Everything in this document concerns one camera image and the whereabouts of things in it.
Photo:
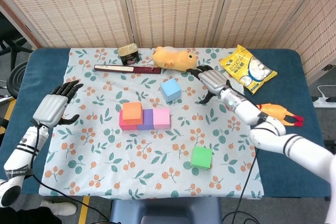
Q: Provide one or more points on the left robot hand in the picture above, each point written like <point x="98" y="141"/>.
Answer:
<point x="50" y="107"/>

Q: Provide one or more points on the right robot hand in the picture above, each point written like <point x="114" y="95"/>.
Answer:
<point x="214" y="82"/>

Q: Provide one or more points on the light blue foam cube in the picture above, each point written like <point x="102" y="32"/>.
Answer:
<point x="171" y="90"/>

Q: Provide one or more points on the light pink foam cube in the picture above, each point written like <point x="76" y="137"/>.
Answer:
<point x="162" y="119"/>

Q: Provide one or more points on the magenta foam cube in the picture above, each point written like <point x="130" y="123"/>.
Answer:
<point x="126" y="127"/>

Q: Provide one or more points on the orange foam cube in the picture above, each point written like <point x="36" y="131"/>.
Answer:
<point x="132" y="113"/>

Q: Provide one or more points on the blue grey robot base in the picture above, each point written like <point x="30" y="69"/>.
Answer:
<point x="162" y="208"/>

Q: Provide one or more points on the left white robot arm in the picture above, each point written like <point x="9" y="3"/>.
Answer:
<point x="23" y="150"/>

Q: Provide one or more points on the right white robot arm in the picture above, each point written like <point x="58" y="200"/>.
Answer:
<point x="302" y="148"/>

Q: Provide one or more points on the yellow marshmallow bag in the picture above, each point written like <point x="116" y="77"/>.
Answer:
<point x="244" y="66"/>

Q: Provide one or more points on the yellow plush duck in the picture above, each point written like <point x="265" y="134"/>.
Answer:
<point x="176" y="60"/>

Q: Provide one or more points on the black round stool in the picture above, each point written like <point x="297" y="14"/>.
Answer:
<point x="15" y="75"/>

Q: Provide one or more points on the dark blue table cover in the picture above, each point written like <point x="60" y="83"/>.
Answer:
<point x="44" y="58"/>

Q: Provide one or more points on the yellow rubber chicken toy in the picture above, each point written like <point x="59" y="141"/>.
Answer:
<point x="275" y="111"/>

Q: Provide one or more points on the black office chair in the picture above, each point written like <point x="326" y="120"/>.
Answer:
<point x="15" y="48"/>

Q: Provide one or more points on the purple foam cube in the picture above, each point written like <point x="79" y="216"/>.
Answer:
<point x="148" y="121"/>

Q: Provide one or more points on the green foam cube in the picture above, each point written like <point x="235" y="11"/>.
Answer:
<point x="201" y="158"/>

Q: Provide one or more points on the long dark red box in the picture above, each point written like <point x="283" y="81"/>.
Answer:
<point x="126" y="69"/>

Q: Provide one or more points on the gold black tin can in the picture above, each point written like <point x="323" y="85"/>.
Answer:
<point x="128" y="54"/>

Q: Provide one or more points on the white shoe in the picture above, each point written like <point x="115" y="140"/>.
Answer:
<point x="63" y="208"/>

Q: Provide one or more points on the floral print tablecloth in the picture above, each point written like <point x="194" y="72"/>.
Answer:
<point x="157" y="176"/>

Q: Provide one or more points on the black striped trouser leg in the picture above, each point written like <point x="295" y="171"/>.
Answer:
<point x="26" y="216"/>

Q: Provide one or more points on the white power strip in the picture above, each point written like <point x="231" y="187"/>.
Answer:
<point x="325" y="102"/>

